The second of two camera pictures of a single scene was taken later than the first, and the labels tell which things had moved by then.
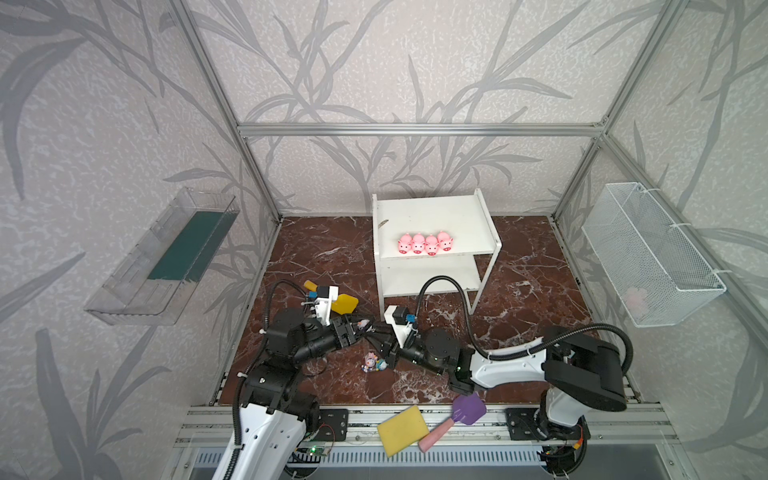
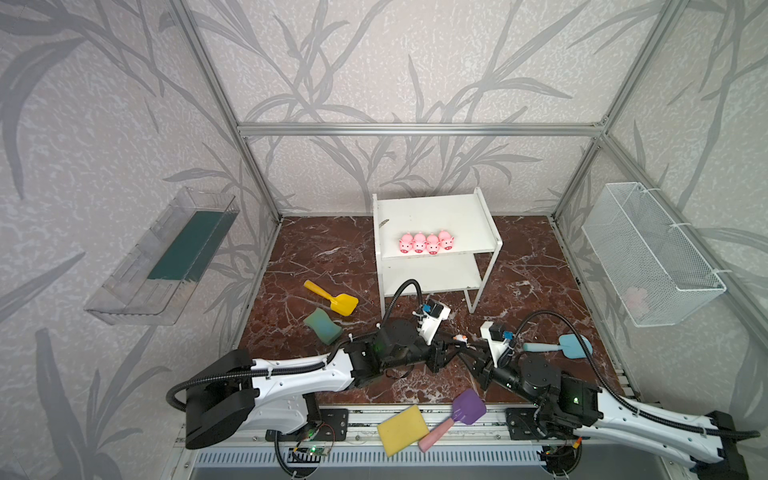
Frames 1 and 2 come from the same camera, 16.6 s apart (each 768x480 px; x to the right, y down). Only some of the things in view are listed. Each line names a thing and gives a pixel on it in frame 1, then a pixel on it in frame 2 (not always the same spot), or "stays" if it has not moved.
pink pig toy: (418, 243) stays
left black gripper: (345, 330) to (435, 354)
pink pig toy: (431, 245) stays
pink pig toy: (404, 244) stays
